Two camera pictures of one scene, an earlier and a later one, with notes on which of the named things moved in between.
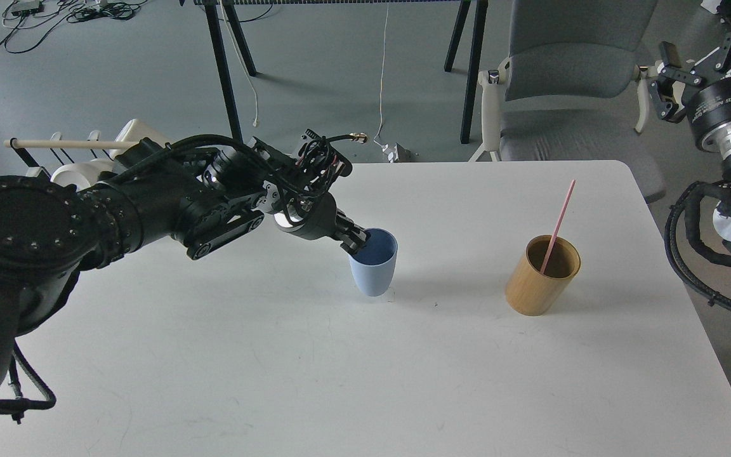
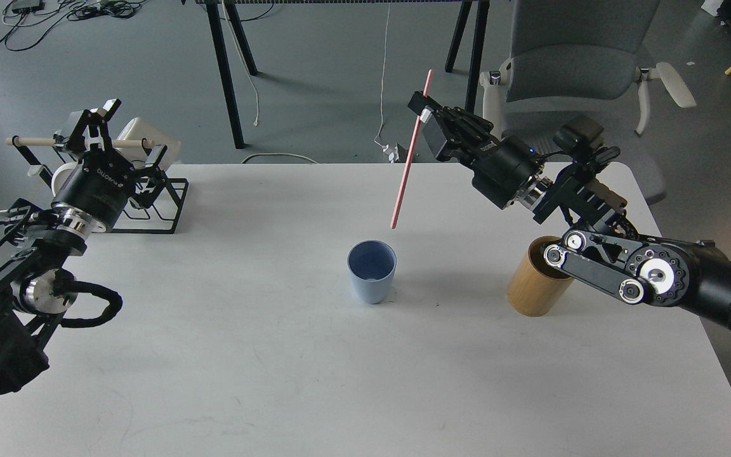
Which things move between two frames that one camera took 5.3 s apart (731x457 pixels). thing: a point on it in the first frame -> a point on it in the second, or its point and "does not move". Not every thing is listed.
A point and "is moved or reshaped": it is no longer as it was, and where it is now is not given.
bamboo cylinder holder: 530,293 does not move
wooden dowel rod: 72,144 does not move
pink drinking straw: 554,231 is moved or reshaped
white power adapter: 396,153 does not move
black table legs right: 474,60 does not move
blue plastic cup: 374,264 is moved or reshaped
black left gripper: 317,221 -> 98,185
